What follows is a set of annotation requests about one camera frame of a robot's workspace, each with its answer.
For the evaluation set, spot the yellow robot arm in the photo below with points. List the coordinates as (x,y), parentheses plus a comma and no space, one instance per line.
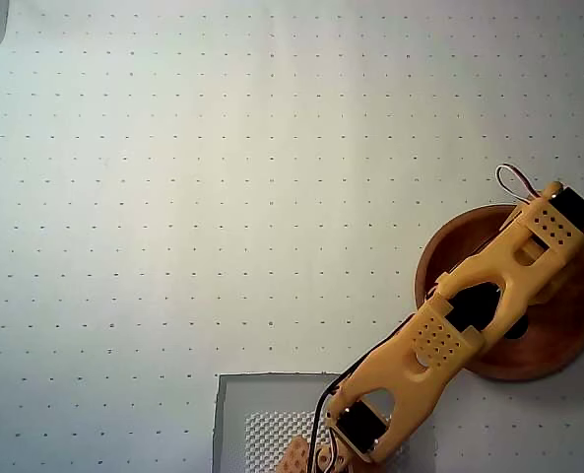
(469,281)

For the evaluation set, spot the brown wooden bowl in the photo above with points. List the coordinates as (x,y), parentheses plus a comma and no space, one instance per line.
(533,359)

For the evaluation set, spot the grey perforated metal plate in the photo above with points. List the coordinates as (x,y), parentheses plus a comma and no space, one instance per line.
(232,424)

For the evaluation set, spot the white dotted table mat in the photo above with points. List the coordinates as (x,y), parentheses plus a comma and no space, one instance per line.
(173,197)

